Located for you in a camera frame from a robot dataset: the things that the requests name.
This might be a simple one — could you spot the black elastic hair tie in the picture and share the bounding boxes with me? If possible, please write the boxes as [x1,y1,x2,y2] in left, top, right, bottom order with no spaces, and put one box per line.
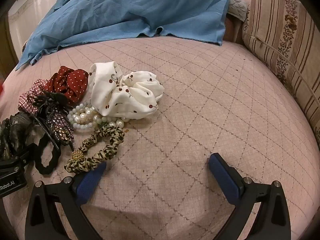
[34,132,63,176]

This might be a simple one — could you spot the grey organza scrunchie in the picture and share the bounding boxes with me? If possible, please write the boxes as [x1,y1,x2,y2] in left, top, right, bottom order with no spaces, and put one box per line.
[1,112,37,164]

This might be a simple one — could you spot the rhinestone hair clip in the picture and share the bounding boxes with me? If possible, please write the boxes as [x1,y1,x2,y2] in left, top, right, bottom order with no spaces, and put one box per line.
[47,109,74,146]

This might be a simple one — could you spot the leopard print hair tie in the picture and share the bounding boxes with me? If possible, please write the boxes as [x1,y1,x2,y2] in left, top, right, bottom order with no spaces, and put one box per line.
[64,123,125,174]

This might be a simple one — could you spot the red white plaid scrunchie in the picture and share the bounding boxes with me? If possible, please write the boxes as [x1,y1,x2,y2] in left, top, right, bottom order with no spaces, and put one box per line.
[18,79,48,114]

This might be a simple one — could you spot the black flower hair clip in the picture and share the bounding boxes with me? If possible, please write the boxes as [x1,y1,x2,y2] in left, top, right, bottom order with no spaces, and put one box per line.
[31,91,73,151]

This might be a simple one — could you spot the large white pearl bracelet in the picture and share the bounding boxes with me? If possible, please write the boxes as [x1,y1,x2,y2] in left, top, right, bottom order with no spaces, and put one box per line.
[78,106,131,131]

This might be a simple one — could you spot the red polka dot scrunchie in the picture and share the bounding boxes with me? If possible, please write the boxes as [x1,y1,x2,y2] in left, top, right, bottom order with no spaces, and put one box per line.
[44,66,89,105]

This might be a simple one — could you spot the white cherry print scrunchie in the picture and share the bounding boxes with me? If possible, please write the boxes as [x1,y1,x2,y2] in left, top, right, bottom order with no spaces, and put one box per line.
[88,61,164,120]

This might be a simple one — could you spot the red tray box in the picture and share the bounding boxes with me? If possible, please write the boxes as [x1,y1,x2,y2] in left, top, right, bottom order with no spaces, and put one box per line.
[0,79,3,97]

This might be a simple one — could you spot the striped floral pillow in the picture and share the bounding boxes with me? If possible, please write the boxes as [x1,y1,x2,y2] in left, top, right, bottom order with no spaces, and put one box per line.
[242,0,319,138]

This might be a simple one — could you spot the grey quilted pillow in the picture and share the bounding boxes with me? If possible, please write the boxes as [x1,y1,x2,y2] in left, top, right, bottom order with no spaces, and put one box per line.
[227,0,248,22]

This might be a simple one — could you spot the blue cloth sheet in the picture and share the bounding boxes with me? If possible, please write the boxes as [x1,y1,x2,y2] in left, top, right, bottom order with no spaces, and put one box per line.
[18,0,229,66]

